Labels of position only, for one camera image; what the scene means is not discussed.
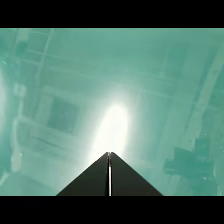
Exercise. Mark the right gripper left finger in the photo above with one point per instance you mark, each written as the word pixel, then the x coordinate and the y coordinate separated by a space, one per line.
pixel 91 181

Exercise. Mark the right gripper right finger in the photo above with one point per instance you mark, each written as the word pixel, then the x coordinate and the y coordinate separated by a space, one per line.
pixel 128 181

